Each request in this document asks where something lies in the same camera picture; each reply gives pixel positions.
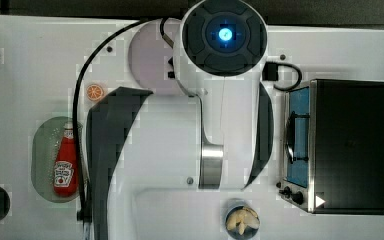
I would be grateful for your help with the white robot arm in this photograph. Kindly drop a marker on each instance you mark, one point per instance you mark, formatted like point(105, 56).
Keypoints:
point(217, 135)

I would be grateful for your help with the blue bowl with chips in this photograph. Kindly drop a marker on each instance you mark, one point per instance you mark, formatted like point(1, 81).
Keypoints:
point(241, 221)

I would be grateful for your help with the lilac round plate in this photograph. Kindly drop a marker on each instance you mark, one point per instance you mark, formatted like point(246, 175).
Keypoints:
point(148, 59)

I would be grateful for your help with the orange slice toy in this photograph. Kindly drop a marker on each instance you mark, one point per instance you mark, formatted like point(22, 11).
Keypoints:
point(95, 92)

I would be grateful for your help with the black toaster oven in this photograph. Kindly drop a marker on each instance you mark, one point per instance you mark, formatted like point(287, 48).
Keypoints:
point(333, 147)

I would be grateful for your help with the red plush ketchup bottle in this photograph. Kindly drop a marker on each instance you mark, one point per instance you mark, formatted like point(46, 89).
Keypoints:
point(65, 181)

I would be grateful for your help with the green oval strainer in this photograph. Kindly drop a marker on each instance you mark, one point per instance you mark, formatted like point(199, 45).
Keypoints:
point(45, 146)

